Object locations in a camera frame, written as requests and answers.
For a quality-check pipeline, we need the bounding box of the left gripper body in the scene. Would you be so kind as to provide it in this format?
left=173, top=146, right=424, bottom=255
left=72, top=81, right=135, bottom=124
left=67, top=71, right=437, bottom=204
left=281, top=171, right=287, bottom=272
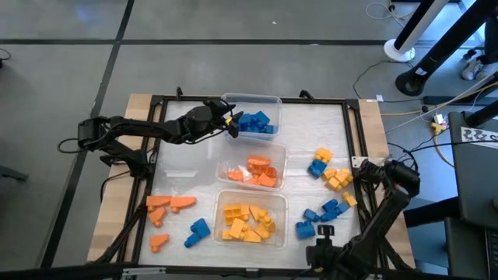
left=183, top=104, right=230, bottom=142

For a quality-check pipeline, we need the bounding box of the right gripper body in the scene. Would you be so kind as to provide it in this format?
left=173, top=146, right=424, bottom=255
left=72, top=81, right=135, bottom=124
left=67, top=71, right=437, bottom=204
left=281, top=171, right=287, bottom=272
left=306, top=236, right=351, bottom=273

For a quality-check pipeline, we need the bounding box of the clear plastic bin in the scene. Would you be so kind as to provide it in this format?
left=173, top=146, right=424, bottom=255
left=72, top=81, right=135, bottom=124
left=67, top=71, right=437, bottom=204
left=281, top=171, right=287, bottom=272
left=215, top=142, right=289, bottom=192
left=221, top=93, right=282, bottom=143
left=212, top=189, right=289, bottom=249

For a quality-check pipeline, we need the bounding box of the white table mat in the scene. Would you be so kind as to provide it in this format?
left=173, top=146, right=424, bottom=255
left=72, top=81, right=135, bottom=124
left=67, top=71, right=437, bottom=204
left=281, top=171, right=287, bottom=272
left=138, top=101, right=369, bottom=272

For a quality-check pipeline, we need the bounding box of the black side desk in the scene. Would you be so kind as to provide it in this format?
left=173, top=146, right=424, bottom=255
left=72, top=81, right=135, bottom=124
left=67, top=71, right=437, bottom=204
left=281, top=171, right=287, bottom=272
left=443, top=111, right=498, bottom=280

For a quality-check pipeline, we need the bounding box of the white pole with round base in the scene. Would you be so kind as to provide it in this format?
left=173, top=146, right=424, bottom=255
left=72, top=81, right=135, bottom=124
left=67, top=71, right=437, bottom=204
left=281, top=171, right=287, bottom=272
left=383, top=0, right=452, bottom=63

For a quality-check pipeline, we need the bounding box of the white marker sheet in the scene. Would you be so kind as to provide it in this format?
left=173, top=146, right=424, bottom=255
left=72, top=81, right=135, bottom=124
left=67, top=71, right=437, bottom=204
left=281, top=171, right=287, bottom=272
left=461, top=126, right=498, bottom=151

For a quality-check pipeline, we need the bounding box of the black stand leg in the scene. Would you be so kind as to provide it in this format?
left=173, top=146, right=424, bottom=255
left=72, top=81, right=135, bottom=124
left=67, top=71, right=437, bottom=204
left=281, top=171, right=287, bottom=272
left=461, top=99, right=498, bottom=128

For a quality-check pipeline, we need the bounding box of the black front beam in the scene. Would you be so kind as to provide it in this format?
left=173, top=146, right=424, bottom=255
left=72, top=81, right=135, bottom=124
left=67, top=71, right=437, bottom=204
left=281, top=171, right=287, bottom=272
left=0, top=262, right=498, bottom=280

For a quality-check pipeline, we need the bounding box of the black stand foot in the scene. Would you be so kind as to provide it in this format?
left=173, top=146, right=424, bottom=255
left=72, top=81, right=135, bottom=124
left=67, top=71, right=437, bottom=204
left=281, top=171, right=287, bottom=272
left=0, top=165, right=30, bottom=183

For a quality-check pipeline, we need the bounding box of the person's leg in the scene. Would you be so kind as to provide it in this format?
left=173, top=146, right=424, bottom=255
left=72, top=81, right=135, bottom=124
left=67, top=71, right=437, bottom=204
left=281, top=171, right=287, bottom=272
left=482, top=15, right=498, bottom=65

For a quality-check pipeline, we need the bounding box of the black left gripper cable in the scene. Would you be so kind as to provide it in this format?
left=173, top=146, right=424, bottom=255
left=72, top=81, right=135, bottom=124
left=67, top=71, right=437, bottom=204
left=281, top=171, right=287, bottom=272
left=186, top=99, right=234, bottom=145

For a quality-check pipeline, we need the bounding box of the black table cable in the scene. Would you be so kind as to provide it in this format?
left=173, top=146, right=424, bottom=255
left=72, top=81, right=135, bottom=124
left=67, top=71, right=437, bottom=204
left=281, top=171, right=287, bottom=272
left=99, top=170, right=133, bottom=204

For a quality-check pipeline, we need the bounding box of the black floor cable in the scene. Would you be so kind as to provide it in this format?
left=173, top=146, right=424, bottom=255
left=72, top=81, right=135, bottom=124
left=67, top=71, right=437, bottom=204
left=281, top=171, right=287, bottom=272
left=352, top=59, right=409, bottom=101

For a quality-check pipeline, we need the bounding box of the yellow floor cable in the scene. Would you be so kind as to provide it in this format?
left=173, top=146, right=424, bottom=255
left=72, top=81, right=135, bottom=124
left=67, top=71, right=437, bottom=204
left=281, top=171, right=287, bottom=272
left=380, top=80, right=498, bottom=117

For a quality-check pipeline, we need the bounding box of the thin black power cable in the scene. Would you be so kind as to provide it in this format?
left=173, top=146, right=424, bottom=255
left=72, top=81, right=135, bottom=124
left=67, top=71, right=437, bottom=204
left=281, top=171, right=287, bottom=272
left=387, top=138, right=498, bottom=155

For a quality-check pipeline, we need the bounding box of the black stand post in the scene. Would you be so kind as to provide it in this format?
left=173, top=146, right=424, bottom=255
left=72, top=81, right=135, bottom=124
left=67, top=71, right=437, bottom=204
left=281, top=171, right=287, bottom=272
left=395, top=0, right=498, bottom=97

